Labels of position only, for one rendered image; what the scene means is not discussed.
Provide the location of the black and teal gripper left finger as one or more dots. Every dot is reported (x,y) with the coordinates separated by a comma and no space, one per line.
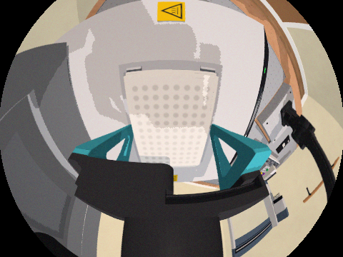
(99,147)

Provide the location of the black flat rectangular pad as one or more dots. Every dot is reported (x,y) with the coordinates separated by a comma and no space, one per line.
(283,144)

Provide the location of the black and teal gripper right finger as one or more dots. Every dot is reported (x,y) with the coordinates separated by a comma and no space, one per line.
(251,155)

